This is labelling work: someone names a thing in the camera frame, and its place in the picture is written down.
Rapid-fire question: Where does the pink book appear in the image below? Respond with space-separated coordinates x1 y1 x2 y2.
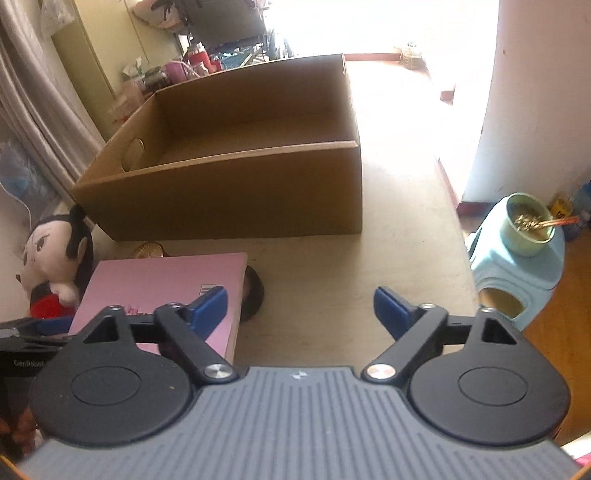
69 252 247 361

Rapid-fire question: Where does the light blue plastic stool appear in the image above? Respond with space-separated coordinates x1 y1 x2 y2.
469 193 565 331

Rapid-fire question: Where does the grey curtain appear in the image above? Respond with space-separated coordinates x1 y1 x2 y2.
1 1 104 199

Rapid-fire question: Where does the folding table with clutter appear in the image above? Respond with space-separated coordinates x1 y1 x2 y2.
108 44 270 125

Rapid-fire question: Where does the black tape roll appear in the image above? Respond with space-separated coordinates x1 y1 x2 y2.
240 265 264 323

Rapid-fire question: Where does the black jar gold lid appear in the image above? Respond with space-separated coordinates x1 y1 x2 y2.
130 241 167 259

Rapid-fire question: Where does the green bowl with chopsticks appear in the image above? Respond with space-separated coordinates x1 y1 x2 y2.
500 193 580 257

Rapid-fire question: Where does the brown cardboard box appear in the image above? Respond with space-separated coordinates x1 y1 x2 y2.
71 54 363 241

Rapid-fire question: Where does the plush doll red shirt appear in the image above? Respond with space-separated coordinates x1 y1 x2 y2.
16 205 94 320

